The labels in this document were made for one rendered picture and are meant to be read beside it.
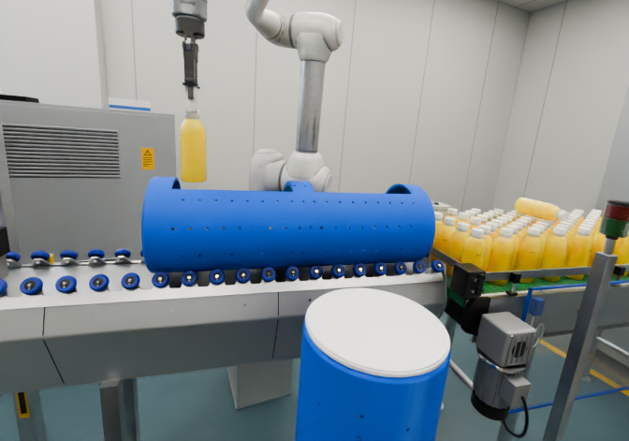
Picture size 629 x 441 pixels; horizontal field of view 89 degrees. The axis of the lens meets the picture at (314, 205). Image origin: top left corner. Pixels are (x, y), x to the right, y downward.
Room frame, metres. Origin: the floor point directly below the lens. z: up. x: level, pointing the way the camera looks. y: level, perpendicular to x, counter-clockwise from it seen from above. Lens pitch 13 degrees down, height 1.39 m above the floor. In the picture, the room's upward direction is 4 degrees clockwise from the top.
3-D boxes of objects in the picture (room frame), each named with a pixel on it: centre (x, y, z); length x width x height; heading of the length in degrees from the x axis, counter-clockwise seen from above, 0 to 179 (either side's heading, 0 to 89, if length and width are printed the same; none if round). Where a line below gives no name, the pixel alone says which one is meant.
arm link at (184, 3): (0.92, 0.37, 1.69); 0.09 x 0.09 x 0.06
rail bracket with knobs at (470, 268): (0.98, -0.52, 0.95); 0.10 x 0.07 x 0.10; 16
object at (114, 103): (2.26, 1.31, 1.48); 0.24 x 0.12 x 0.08; 122
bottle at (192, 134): (0.93, 0.36, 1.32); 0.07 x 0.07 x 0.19
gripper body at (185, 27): (0.93, 0.37, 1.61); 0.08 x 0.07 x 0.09; 16
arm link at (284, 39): (1.46, 0.19, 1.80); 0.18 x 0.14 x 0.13; 163
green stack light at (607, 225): (0.91, -0.89, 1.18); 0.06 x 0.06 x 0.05
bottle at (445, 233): (1.20, -0.53, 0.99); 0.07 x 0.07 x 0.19
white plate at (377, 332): (0.57, -0.14, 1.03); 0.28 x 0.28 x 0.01
